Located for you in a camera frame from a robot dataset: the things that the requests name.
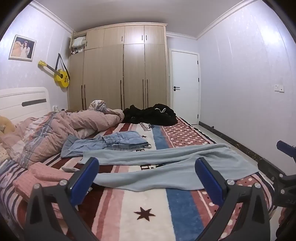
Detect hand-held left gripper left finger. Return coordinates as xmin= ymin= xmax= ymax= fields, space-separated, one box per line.
xmin=24 ymin=157 xmax=100 ymax=241

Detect tan plush toy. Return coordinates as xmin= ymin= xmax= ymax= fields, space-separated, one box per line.
xmin=0 ymin=116 xmax=16 ymax=135

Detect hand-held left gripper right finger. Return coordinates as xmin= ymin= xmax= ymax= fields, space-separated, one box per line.
xmin=195 ymin=158 xmax=271 ymax=241

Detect black clothing pile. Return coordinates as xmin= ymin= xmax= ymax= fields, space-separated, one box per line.
xmin=122 ymin=104 xmax=178 ymax=127

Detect framed wall picture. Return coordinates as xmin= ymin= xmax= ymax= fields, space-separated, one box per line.
xmin=9 ymin=35 xmax=37 ymax=62

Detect white door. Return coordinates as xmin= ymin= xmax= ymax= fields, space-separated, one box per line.
xmin=170 ymin=49 xmax=200 ymax=126

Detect denim pants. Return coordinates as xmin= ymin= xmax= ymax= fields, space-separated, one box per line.
xmin=60 ymin=131 xmax=152 ymax=159

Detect striped printed blanket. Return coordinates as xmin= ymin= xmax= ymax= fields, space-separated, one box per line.
xmin=0 ymin=116 xmax=278 ymax=241

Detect wooden wardrobe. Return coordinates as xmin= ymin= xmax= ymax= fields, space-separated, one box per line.
xmin=68 ymin=23 xmax=168 ymax=111

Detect pink striped quilt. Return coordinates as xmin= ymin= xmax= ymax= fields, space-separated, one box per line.
xmin=0 ymin=100 xmax=125 ymax=168

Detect floral pillow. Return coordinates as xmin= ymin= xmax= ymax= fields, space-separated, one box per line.
xmin=0 ymin=140 xmax=12 ymax=161

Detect yellow guitar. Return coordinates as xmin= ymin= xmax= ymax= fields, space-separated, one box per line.
xmin=38 ymin=53 xmax=70 ymax=88

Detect white stored bedding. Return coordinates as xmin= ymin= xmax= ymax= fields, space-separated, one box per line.
xmin=71 ymin=37 xmax=87 ymax=54

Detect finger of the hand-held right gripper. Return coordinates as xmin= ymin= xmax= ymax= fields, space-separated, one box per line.
xmin=257 ymin=158 xmax=287 ymax=184
xmin=277 ymin=140 xmax=296 ymax=163

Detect light blue pants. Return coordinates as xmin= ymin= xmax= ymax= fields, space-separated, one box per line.
xmin=79 ymin=143 xmax=259 ymax=192

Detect white bed headboard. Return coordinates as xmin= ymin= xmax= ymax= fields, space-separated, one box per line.
xmin=0 ymin=87 xmax=52 ymax=122

